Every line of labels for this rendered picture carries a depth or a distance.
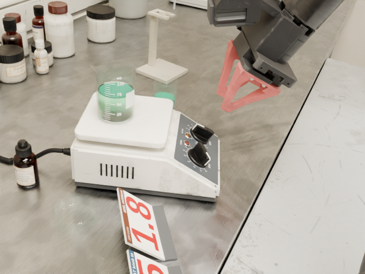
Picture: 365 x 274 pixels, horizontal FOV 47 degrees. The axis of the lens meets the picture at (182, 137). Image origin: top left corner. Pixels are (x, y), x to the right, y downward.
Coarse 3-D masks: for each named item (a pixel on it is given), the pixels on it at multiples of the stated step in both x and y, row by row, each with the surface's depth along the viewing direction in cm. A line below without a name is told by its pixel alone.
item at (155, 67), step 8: (152, 16) 85; (160, 16) 83; (168, 16) 83; (152, 24) 86; (152, 32) 87; (152, 40) 88; (152, 48) 89; (152, 56) 89; (152, 64) 90; (160, 64) 92; (168, 64) 92; (136, 72) 89; (144, 72) 88; (152, 72) 88; (160, 72) 89; (168, 72) 89; (176, 72) 89; (184, 72) 91
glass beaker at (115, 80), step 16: (96, 64) 55; (112, 64) 56; (128, 64) 56; (96, 80) 54; (112, 80) 52; (128, 80) 53; (96, 96) 56; (112, 96) 54; (128, 96) 54; (112, 112) 55; (128, 112) 56
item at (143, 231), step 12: (132, 204) 52; (144, 204) 55; (132, 216) 50; (144, 216) 52; (132, 228) 48; (144, 228) 50; (132, 240) 47; (144, 240) 48; (156, 240) 50; (156, 252) 49
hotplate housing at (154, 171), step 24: (192, 120) 65; (72, 144) 55; (96, 144) 55; (168, 144) 57; (72, 168) 57; (96, 168) 56; (120, 168) 55; (144, 168) 55; (168, 168) 55; (144, 192) 58; (168, 192) 58; (192, 192) 57; (216, 192) 57
